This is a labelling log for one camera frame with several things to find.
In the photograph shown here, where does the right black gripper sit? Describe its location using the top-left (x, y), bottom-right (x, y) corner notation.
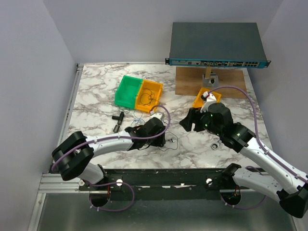
top-left (179, 106), bottom-right (222, 137)

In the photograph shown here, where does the cable bundle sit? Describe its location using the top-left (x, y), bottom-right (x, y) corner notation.
top-left (131, 110), bottom-right (179, 152)

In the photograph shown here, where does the thin dark purple wire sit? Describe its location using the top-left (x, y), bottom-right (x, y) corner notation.
top-left (139, 88), bottom-right (157, 106)

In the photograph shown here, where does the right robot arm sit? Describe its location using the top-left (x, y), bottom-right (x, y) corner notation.
top-left (180, 103), bottom-right (308, 218)

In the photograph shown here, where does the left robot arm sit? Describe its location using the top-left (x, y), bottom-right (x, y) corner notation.
top-left (51, 117), bottom-right (166, 190)

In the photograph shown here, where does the yellow bin right side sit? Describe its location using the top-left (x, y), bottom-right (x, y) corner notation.
top-left (192, 87), bottom-right (221, 108)

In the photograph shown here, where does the yellow bin beside green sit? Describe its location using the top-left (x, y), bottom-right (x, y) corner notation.
top-left (135, 79), bottom-right (163, 113)

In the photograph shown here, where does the wooden board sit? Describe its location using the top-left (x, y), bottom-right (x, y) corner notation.
top-left (175, 66), bottom-right (247, 96)

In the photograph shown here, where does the black T-shaped tool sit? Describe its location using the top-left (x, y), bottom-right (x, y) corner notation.
top-left (112, 112), bottom-right (125, 133)

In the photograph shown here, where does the green plastic bin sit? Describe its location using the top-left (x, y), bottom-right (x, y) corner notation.
top-left (115, 75), bottom-right (143, 109)

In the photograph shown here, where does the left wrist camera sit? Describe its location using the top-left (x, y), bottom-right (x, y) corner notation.
top-left (150, 110), bottom-right (165, 122)

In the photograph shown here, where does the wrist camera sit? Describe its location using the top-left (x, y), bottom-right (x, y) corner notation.
top-left (150, 110), bottom-right (165, 122)
top-left (200, 91), bottom-right (217, 113)

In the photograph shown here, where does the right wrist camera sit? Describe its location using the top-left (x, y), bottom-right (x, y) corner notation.
top-left (200, 91), bottom-right (217, 113)

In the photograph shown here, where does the ratchet ring wrench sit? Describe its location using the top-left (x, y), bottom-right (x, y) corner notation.
top-left (211, 142), bottom-right (220, 150)

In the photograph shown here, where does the grey stand bracket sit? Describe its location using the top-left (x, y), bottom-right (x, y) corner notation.
top-left (202, 67), bottom-right (219, 88)

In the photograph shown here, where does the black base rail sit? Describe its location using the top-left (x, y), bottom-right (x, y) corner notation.
top-left (80, 163), bottom-right (241, 205)

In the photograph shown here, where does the network switch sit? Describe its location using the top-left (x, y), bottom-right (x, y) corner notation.
top-left (165, 22), bottom-right (271, 68)

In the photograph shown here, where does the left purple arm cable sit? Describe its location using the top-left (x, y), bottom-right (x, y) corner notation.
top-left (51, 104), bottom-right (172, 212)

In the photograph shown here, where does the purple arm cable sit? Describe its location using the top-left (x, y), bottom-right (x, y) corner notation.
top-left (204, 86), bottom-right (308, 209)
top-left (51, 104), bottom-right (172, 212)

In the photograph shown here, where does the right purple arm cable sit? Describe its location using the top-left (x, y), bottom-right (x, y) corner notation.
top-left (204, 86), bottom-right (308, 209)

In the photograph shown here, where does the aluminium frame rail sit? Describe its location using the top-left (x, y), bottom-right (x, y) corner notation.
top-left (27, 64), bottom-right (84, 231)

